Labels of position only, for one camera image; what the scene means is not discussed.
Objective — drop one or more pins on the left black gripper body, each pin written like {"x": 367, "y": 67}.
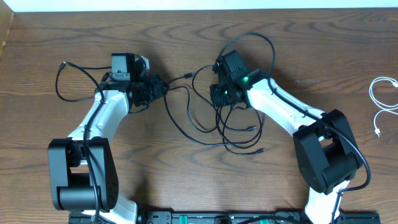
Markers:
{"x": 149, "y": 88}

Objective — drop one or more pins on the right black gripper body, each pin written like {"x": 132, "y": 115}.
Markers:
{"x": 222, "y": 94}

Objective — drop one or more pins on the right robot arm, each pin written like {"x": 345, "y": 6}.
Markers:
{"x": 324, "y": 142}

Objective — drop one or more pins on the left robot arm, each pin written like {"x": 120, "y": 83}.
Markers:
{"x": 83, "y": 177}

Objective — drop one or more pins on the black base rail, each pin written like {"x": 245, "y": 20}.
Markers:
{"x": 281, "y": 217}

